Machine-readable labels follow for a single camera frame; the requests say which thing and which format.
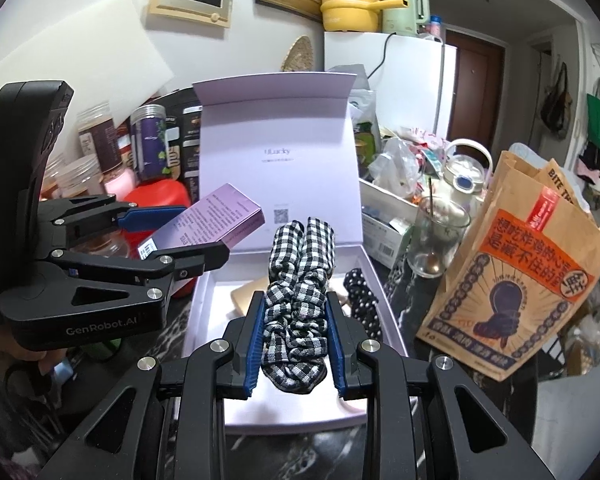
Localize dark wooden door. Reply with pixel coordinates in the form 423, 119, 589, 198
445, 29, 506, 149

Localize metal spoon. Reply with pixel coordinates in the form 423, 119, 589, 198
424, 177, 444, 274

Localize clear jar with brown label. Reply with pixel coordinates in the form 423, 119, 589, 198
77, 102, 124, 174

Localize clear drinking glass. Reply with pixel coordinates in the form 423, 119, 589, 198
407, 195, 474, 279

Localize woven straw fan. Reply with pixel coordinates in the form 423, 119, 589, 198
281, 35, 314, 72

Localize red plastic canister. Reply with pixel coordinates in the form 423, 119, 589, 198
124, 180, 197, 302

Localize black polka dot scrunchie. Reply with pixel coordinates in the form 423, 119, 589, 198
342, 268, 382, 342

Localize purple jar with clear lid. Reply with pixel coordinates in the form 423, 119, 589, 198
129, 104, 170, 181

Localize gold box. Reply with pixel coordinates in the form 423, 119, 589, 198
230, 280, 269, 319

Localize yellow cooking pot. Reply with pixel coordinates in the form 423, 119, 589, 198
319, 0, 384, 34

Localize small clear plastic jar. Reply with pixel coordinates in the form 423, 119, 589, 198
54, 154, 107, 199

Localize cream water bottle with handle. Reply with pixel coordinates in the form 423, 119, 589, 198
439, 138, 495, 207

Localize white refrigerator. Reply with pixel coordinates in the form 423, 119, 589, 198
323, 31, 459, 152

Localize purple cosmetic box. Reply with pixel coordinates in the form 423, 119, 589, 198
137, 183, 266, 262

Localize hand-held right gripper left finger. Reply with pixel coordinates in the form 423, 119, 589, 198
37, 291, 267, 480

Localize dark hanging bag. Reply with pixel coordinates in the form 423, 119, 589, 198
539, 62, 574, 137

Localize pale green electric kettle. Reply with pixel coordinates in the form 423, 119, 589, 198
381, 0, 430, 37

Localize lavender gift box with lid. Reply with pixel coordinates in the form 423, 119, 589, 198
182, 72, 411, 434

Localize clear plastic bag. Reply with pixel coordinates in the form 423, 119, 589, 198
367, 137, 427, 197

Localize printed brown paper bag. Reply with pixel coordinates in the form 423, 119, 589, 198
415, 150, 600, 382

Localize white box with barcode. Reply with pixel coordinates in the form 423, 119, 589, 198
362, 209, 414, 267

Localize black scissors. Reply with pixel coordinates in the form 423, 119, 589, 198
2, 360, 57, 412

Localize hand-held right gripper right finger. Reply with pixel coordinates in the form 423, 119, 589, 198
325, 290, 556, 480

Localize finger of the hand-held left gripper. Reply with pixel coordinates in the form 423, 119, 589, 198
37, 194, 191, 251
35, 241, 231, 312

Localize black foil pouch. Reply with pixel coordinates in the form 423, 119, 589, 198
164, 87, 204, 202

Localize white foam board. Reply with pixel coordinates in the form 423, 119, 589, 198
0, 0, 176, 112

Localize black white gingham scrunchie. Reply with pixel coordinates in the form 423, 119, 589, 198
260, 216, 337, 395

